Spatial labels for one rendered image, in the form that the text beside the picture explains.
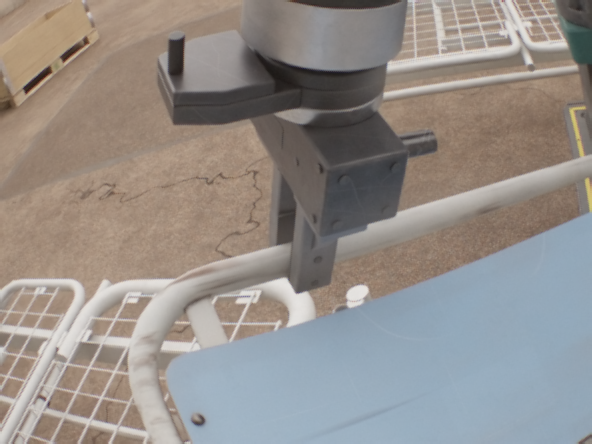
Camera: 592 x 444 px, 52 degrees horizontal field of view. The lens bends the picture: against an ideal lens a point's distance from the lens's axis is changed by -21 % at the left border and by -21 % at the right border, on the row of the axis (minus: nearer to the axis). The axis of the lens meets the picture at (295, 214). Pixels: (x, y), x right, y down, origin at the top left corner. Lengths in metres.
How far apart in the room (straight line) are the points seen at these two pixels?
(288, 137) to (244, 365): 0.14
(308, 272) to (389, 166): 0.13
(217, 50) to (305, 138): 0.07
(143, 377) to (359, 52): 0.24
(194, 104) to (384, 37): 0.10
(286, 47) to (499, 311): 0.27
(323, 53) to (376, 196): 0.09
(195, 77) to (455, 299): 0.25
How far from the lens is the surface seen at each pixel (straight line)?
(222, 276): 0.49
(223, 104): 0.36
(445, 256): 1.98
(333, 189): 0.38
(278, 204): 0.49
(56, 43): 6.25
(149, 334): 0.47
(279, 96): 0.37
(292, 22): 0.35
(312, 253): 0.48
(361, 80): 0.38
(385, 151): 0.38
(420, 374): 0.48
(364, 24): 0.35
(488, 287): 0.53
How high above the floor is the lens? 1.24
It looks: 32 degrees down
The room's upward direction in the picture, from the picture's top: 23 degrees counter-clockwise
